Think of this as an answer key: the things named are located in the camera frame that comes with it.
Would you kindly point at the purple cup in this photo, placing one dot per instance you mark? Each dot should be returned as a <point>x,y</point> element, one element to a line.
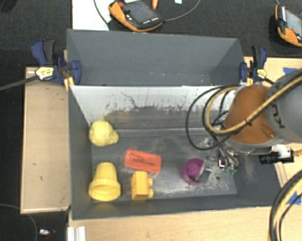
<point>191,171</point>

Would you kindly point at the pale wood board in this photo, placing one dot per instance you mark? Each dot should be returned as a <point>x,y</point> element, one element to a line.
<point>46,147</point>

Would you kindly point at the yellow toy block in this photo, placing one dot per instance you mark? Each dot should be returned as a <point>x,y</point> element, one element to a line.
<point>140,186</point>

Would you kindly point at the yellow lumpy toy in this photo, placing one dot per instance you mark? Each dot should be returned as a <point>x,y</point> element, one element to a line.
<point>103,134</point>

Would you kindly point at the yellow cup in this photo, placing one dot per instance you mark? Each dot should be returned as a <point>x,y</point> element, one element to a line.
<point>104,182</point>

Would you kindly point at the orange flat box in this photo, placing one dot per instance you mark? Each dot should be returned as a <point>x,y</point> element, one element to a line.
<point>142,162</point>

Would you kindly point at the black cylinder on white bracket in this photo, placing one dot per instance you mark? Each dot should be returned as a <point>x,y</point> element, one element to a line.
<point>274,156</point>

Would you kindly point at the grey metal bin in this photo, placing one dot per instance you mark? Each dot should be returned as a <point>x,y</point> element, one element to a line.
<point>145,59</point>

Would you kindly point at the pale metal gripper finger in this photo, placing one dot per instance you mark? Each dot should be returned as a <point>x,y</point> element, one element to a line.
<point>204,166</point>
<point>205,176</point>

